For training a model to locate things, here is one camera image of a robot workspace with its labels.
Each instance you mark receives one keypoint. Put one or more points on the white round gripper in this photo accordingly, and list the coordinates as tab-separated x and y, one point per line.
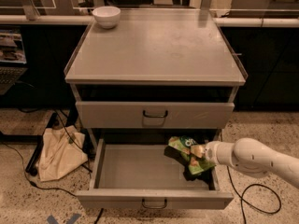
210	153

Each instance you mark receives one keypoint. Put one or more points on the green rice chip bag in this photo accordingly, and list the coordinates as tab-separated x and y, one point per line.
179	148

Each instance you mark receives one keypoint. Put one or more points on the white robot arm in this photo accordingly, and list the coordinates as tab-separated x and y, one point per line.
250	157

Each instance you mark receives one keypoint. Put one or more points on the open middle grey drawer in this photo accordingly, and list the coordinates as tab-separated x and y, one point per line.
141	176

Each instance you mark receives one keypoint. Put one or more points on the grey metal drawer cabinet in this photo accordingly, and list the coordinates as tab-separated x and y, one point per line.
154	55

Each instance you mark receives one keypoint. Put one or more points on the closed upper grey drawer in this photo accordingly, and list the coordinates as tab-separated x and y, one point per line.
154	115

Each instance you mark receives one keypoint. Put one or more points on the beige cloth tote bag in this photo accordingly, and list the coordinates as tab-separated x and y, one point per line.
61	154

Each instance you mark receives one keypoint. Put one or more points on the black table leg base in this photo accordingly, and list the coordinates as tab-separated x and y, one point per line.
26	127

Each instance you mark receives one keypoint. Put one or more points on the white ceramic bowl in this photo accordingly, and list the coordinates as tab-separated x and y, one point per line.
107	17

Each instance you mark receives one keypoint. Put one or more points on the blue tape cross on floor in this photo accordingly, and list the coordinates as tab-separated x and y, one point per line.
51	219

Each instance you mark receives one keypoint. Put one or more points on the laptop computer at left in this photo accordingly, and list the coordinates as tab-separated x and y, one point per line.
13	62

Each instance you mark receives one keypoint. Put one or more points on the white horizontal rail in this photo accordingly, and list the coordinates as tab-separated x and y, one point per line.
84	20

